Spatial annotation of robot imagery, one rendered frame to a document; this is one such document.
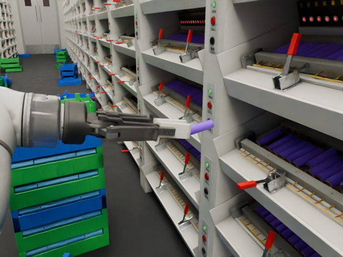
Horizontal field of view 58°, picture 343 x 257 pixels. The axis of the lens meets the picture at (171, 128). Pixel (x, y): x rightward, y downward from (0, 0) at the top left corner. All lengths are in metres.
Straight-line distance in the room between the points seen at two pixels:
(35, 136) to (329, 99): 0.44
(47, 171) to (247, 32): 0.72
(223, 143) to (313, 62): 0.29
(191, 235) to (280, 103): 0.68
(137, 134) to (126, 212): 0.91
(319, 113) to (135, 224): 1.01
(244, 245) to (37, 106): 0.54
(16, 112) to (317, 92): 0.46
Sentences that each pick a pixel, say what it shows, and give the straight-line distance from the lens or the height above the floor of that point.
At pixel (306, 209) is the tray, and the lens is 0.58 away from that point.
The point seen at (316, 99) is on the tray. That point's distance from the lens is 0.50.
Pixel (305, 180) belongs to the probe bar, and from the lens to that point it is 0.60.
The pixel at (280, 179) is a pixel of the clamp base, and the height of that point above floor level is 0.51.
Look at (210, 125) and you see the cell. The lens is 0.63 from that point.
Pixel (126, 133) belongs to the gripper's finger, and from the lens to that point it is 0.52.
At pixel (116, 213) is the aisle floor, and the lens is 1.43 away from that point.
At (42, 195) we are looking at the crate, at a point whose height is 0.27.
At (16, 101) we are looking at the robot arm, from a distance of 0.53.
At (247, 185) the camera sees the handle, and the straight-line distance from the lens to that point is 0.58.
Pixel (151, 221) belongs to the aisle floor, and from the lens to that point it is 1.36.
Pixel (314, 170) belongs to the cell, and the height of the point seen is 0.53.
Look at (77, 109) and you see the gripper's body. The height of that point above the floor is 0.65.
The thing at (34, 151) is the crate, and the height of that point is 0.42.
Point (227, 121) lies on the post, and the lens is 0.74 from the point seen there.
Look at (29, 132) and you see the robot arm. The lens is 0.52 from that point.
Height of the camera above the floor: 0.78
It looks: 19 degrees down
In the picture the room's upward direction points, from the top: straight up
